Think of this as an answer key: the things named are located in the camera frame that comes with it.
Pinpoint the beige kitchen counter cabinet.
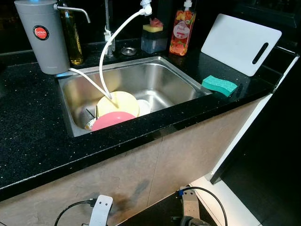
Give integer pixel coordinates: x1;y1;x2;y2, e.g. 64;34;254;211
0;56;301;226

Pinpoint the chrome kitchen faucet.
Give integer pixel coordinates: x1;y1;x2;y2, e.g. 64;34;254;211
103;0;116;58

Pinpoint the green wavy sponge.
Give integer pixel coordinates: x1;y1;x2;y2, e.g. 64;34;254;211
201;75;239;97

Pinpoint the white cutting board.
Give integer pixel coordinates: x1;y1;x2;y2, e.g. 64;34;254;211
201;13;283;77

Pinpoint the peach dish soap bottle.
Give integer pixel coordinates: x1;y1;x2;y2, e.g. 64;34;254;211
169;0;197;57

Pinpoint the stainless steel sink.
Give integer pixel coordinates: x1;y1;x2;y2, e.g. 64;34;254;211
55;56;213;138

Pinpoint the grey soap pump box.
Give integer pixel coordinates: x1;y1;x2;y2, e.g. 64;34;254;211
141;24;168;54

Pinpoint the yellow and pink sponge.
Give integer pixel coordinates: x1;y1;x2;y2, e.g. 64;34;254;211
143;18;164;32

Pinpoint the pale yellow plate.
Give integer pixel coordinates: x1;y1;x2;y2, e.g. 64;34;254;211
96;91;140;118

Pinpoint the round chrome counter cap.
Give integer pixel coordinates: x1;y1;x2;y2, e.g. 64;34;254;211
121;47;137;56

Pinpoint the pink plate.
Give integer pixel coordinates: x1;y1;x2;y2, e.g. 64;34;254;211
91;111;136;132

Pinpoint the patterned cup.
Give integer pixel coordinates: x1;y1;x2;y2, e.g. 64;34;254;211
85;118;98;130

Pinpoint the amber oil bottle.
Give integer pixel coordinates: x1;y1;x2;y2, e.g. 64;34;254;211
60;0;85;66

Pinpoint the grey water filter canister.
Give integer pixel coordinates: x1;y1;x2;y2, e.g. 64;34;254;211
14;0;91;76

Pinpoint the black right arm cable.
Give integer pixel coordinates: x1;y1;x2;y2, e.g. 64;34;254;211
179;186;229;226

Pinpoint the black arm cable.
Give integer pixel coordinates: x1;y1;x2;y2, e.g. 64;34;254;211
179;186;229;226
54;200;98;226

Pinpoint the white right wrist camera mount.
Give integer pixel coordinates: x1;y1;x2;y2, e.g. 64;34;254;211
178;187;201;218

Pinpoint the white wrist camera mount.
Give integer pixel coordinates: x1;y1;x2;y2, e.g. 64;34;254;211
178;187;201;218
88;195;114;226

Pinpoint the long white hose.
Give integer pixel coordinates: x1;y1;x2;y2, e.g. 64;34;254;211
99;0;153;101

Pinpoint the short white hose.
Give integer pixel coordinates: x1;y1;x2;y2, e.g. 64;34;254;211
68;68;113;101

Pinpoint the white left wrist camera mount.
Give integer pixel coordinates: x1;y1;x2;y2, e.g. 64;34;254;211
88;195;114;226

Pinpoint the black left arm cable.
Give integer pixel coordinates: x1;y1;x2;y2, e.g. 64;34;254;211
54;200;98;226

